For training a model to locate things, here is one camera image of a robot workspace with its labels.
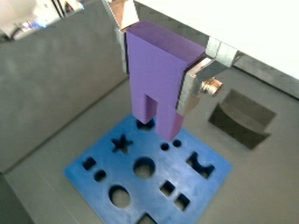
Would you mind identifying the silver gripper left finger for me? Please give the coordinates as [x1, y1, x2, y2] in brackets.
[101, 0, 138, 74]

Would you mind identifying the black curved holder stand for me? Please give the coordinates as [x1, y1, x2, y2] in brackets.
[209, 89, 276, 150]

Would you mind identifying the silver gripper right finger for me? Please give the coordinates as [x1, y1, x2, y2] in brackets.
[176, 38, 241, 116]

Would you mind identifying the purple double-square block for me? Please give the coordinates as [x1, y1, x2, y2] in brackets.
[125, 21, 204, 141]

